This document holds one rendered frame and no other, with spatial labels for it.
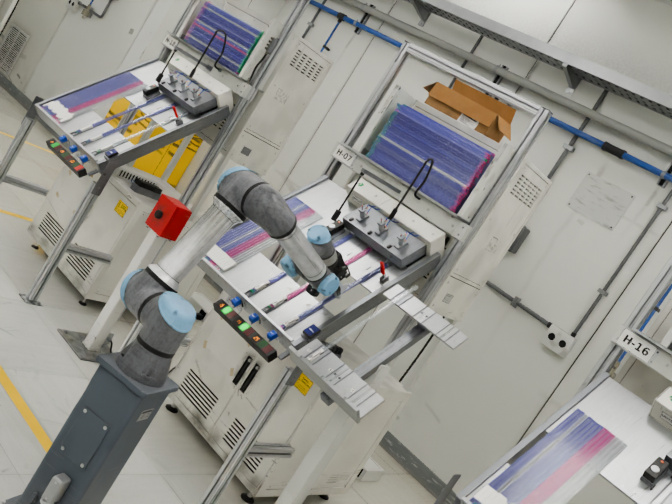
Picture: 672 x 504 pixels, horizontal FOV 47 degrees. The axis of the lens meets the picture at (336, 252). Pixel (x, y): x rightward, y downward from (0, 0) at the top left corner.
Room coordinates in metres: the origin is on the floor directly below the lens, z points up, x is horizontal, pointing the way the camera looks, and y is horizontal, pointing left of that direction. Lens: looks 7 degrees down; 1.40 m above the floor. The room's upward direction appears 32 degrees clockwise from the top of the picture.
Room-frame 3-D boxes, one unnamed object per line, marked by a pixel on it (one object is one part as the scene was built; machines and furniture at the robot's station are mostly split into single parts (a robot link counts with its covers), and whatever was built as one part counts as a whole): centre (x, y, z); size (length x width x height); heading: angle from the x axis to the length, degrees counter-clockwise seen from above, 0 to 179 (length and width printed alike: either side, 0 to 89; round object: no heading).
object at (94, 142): (4.01, 1.12, 0.66); 1.01 x 0.73 x 1.31; 144
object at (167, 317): (2.09, 0.29, 0.72); 0.13 x 0.12 x 0.14; 52
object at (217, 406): (3.31, -0.15, 0.31); 0.70 x 0.65 x 0.62; 54
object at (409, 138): (3.17, -0.12, 1.52); 0.51 x 0.13 x 0.27; 54
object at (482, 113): (3.48, -0.21, 1.82); 0.68 x 0.30 x 0.20; 54
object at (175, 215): (3.35, 0.71, 0.39); 0.24 x 0.24 x 0.78; 54
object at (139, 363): (2.09, 0.29, 0.60); 0.15 x 0.15 x 0.10
